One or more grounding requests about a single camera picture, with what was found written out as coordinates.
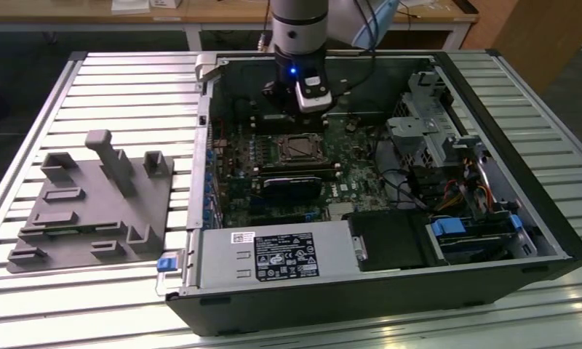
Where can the silver CPU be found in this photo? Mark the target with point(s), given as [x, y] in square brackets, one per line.
[304, 148]

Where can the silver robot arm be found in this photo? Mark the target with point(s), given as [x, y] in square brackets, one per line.
[298, 29]

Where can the CPU socket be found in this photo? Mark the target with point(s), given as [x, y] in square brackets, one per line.
[279, 160]

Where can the black plastic bay cover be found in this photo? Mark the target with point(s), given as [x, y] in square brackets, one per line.
[387, 241]

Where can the small white box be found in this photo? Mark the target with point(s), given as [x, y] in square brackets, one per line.
[165, 3]

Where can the black graphics card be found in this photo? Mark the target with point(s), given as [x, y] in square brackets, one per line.
[291, 189]

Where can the silver drive cage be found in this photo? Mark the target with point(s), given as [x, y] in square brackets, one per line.
[417, 138]

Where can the green motherboard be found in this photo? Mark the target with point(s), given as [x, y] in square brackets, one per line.
[354, 181]

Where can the silver chipset heatsink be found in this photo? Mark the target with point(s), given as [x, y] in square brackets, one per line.
[343, 210]

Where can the wooden desk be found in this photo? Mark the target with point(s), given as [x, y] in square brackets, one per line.
[53, 16]

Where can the silver power supply unit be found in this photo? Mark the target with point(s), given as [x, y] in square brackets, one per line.
[223, 254]

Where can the gray parts rack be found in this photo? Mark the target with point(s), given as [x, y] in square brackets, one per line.
[101, 203]

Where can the wooden cabinet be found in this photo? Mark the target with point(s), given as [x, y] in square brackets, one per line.
[538, 36]

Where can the blue disk carrier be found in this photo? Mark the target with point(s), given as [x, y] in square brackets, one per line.
[447, 228]

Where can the blue case latch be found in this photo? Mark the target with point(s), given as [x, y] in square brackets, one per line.
[168, 264]

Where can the green RAM stick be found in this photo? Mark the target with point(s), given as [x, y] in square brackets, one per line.
[69, 230]

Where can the blue plastic clip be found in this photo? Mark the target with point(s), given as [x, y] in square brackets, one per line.
[515, 223]

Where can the black open PC case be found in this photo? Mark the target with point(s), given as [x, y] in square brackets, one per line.
[348, 309]

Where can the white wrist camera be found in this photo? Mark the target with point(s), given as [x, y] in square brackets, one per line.
[314, 100]

